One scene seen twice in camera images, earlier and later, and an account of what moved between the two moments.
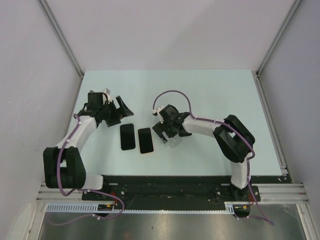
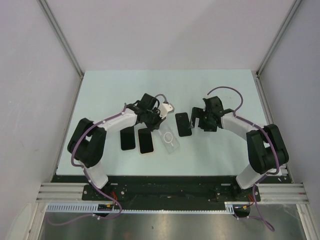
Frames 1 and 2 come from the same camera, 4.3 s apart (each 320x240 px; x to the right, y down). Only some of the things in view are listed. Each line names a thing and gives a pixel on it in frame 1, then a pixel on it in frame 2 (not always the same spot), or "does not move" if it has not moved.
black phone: x=145 y=140 does not move
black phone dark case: x=127 y=136 does not move
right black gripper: x=159 y=128 to x=197 y=112
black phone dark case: x=127 y=136 does not move
